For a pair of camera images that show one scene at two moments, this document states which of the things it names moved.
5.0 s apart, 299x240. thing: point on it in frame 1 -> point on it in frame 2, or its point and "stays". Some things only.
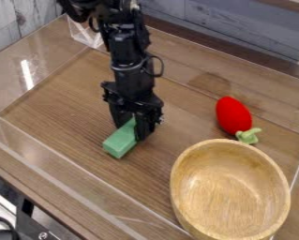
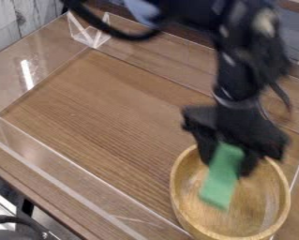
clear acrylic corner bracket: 85,34 stays
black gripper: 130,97 -> 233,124
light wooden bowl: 229,191 stays
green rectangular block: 122,141 -> 221,174
